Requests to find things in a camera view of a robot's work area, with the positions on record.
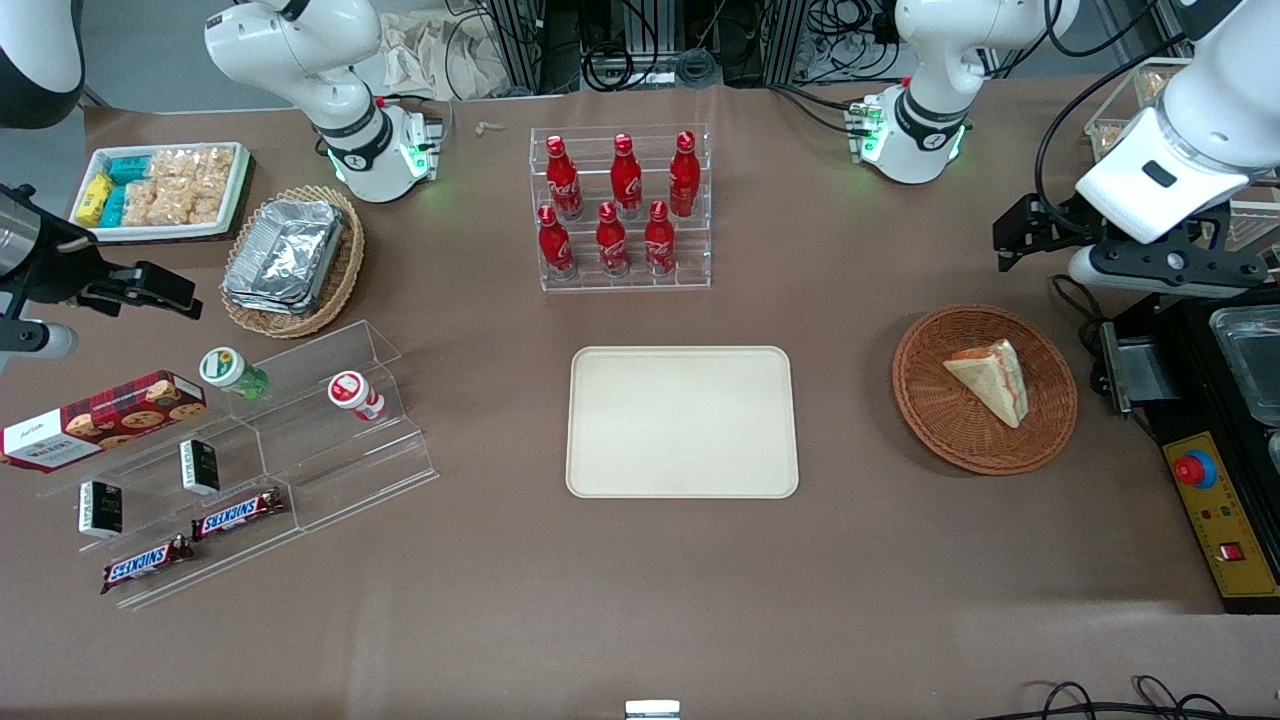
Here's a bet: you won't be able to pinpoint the clear acrylic bottle rack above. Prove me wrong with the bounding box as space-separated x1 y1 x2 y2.
530 123 713 293

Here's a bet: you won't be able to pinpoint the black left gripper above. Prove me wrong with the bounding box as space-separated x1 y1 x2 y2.
995 193 1104 273

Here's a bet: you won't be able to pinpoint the white wire rack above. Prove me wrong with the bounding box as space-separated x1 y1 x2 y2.
1083 57 1280 253

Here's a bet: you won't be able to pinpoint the black floor cables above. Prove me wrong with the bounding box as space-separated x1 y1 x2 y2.
1000 675 1233 720

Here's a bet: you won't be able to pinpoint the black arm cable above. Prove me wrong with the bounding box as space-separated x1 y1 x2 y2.
1034 38 1193 216

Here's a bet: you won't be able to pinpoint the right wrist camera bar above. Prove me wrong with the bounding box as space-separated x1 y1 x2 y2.
0 320 78 362

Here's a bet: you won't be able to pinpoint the white rectangular snack tray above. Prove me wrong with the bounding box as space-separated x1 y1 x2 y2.
66 141 255 244

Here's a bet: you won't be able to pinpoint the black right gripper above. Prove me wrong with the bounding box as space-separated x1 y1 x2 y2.
18 228 203 319

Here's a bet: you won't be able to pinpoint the aluminium frame post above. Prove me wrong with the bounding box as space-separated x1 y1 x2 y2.
488 0 546 93
760 0 801 86

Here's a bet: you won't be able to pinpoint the red cola bottle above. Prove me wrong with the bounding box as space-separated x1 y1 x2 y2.
669 130 701 218
610 132 644 219
596 201 630 277
545 135 583 221
537 204 575 279
644 199 677 275

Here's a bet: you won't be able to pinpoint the clear rectangular container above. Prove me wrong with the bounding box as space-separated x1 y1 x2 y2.
1208 305 1280 431

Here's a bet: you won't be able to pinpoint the black cable bundle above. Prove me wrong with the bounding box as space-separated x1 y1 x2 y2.
800 0 901 81

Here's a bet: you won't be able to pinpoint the red tartan cookie box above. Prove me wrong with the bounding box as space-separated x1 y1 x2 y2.
0 370 208 473

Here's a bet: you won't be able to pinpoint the black control machine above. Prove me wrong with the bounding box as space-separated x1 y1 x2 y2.
1090 290 1280 613

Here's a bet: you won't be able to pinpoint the red cap drink bottle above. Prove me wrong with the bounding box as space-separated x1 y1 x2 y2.
327 370 387 424

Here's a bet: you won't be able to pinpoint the beige plastic tray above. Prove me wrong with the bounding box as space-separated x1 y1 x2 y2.
566 346 800 499

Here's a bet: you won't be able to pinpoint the green cap drink bottle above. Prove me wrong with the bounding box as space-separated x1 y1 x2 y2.
198 346 271 401

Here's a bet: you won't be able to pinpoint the yellow snack packet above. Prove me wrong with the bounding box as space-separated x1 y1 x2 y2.
75 173 113 227

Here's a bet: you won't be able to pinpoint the small black white box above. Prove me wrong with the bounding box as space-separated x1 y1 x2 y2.
179 438 221 496
78 480 124 539

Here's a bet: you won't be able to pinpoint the triangular sandwich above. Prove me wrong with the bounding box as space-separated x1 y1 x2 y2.
943 339 1030 430

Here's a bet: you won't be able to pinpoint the oval light wicker basket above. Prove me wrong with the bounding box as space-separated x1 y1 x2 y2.
220 185 366 339

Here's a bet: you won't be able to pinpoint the cracker bag on rack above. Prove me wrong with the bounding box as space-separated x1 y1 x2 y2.
1092 65 1191 161

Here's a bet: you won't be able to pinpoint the clear acrylic stepped shelf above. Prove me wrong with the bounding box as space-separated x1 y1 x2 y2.
35 320 441 611

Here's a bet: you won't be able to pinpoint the yellow control panel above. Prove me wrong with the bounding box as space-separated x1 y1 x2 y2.
1163 430 1280 599

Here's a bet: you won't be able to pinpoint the round brown wicker basket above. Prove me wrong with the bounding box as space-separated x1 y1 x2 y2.
892 305 1079 476

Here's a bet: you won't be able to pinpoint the stacked aluminium foil trays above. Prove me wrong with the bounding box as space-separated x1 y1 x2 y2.
222 198 346 316

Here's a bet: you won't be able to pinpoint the snickers chocolate bar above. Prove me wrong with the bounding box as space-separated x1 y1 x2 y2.
100 535 196 595
190 487 286 541

